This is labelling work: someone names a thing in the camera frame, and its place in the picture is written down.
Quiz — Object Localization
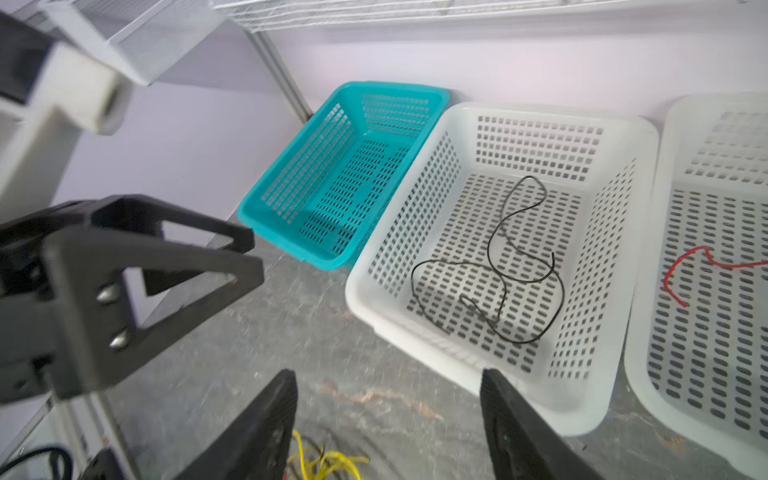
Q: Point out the black cable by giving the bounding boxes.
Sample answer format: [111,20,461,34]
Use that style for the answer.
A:
[410,175,566,346]

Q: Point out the cable bundle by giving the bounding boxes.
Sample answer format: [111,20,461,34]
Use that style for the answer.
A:
[287,428,371,480]

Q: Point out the red cable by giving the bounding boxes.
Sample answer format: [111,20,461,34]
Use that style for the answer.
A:
[662,245,768,308]

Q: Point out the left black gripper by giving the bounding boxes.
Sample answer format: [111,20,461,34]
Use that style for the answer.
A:
[1,195,264,404]

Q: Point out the white plastic basket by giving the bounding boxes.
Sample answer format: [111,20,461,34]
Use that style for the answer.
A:
[623,93,767,479]
[345,103,659,436]

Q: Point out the teal plastic basket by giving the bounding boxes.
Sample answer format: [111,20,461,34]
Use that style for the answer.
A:
[237,81,451,271]

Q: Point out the aluminium cage frame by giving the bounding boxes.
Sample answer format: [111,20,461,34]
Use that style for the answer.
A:
[247,32,314,124]

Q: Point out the middle white plastic basket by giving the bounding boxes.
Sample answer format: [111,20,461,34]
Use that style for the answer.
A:
[345,103,659,436]

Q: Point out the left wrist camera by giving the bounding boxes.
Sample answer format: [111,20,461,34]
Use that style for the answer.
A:
[1,14,133,222]

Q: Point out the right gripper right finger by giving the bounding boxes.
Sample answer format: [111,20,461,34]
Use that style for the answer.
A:
[479,369,600,480]

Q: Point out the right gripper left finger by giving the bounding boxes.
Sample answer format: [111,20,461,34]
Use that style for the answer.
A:
[177,369,298,479]

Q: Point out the right white plastic basket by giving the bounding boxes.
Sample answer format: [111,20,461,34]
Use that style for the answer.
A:
[623,93,767,479]

